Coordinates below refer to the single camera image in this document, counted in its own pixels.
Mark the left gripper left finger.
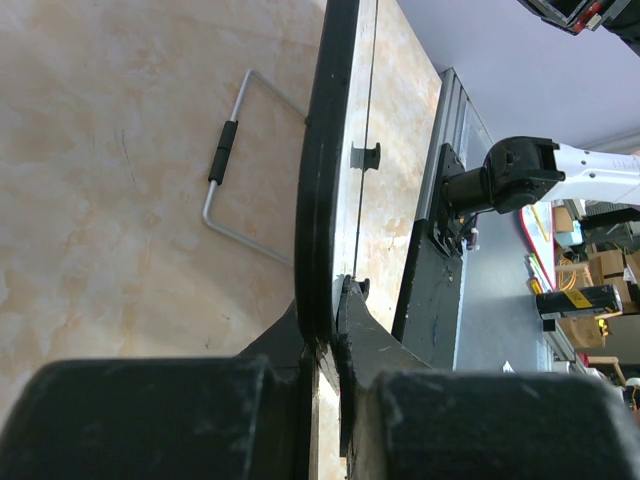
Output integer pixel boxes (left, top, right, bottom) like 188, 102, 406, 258
1, 308, 318, 479

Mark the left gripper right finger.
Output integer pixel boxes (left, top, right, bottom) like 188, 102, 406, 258
336, 278, 639, 479

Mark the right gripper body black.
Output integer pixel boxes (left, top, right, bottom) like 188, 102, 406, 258
519, 0, 639, 36

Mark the white whiteboard black frame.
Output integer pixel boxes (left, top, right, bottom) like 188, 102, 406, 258
294, 1, 379, 388

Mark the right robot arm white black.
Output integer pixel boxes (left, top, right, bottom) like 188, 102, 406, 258
432, 1, 639, 219

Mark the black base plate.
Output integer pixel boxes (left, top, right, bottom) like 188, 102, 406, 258
392, 143, 464, 370

